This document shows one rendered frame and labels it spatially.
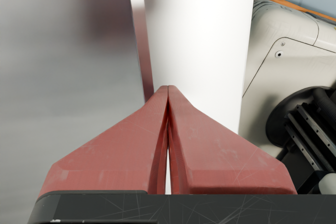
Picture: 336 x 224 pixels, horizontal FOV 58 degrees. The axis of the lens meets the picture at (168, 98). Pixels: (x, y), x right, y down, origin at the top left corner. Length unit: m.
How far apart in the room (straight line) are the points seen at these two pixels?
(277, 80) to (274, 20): 0.20
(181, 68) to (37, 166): 0.10
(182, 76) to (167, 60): 0.01
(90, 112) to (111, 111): 0.01
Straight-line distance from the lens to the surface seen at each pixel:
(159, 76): 0.15
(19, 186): 0.21
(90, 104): 0.16
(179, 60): 0.15
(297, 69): 1.02
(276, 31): 0.91
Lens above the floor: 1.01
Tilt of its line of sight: 53 degrees down
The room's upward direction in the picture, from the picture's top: 165 degrees clockwise
